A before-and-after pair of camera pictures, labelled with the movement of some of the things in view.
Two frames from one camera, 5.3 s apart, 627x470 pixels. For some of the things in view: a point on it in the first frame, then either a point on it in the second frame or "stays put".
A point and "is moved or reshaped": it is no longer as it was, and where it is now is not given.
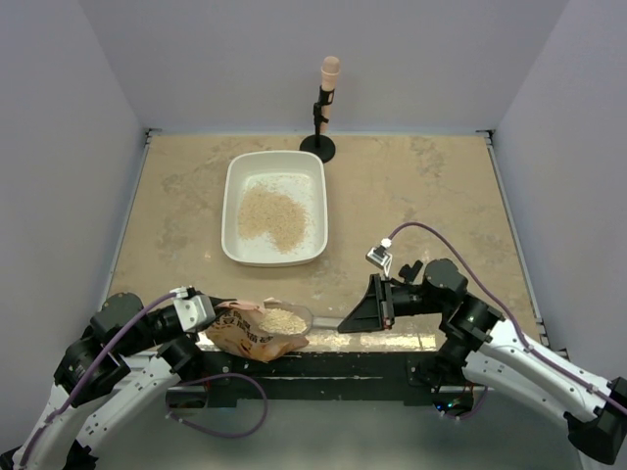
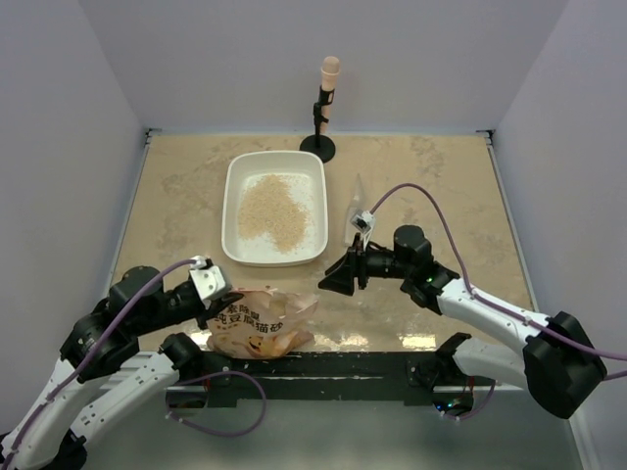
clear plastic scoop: [286, 318] to [357, 204]
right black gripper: [376, 309] to [340, 277]
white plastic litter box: [274, 208] stays put
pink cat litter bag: [237, 325] is moved or reshaped
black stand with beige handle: [320, 143] stays put
